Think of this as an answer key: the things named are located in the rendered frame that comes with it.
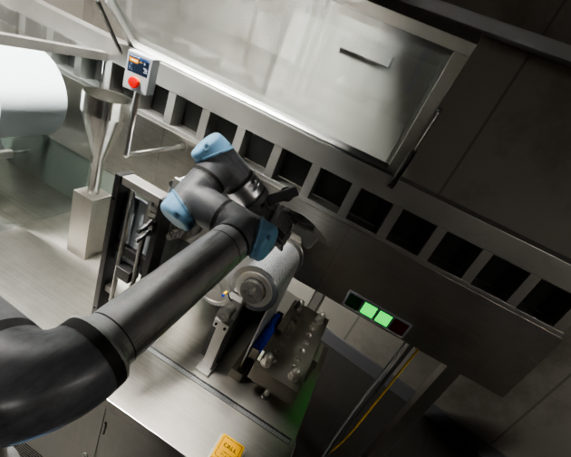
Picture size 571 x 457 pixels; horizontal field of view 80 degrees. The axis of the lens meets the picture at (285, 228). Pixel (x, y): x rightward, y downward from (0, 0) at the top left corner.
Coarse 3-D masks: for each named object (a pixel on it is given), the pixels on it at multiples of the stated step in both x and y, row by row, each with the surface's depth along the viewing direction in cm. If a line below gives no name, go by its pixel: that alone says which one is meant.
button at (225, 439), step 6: (222, 438) 93; (228, 438) 94; (222, 444) 92; (228, 444) 92; (234, 444) 93; (240, 444) 94; (216, 450) 90; (222, 450) 91; (228, 450) 91; (234, 450) 92; (240, 450) 92; (210, 456) 89; (216, 456) 89; (222, 456) 89; (228, 456) 90; (234, 456) 90
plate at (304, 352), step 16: (304, 320) 131; (272, 336) 118; (288, 336) 121; (304, 336) 124; (320, 336) 127; (272, 352) 112; (288, 352) 114; (304, 352) 118; (256, 368) 105; (272, 368) 106; (288, 368) 109; (304, 368) 111; (272, 384) 105; (288, 384) 103; (288, 400) 105
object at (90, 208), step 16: (96, 128) 109; (112, 128) 111; (96, 144) 113; (112, 144) 117; (96, 160) 118; (96, 176) 121; (80, 192) 122; (96, 192) 124; (80, 208) 124; (96, 208) 124; (80, 224) 126; (96, 224) 128; (80, 240) 129; (96, 240) 133; (80, 256) 132
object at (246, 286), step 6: (246, 282) 98; (252, 282) 97; (258, 282) 98; (240, 288) 99; (246, 288) 98; (258, 288) 97; (264, 288) 98; (246, 294) 99; (258, 294) 97; (264, 294) 98; (246, 300) 100; (252, 300) 99; (258, 300) 98
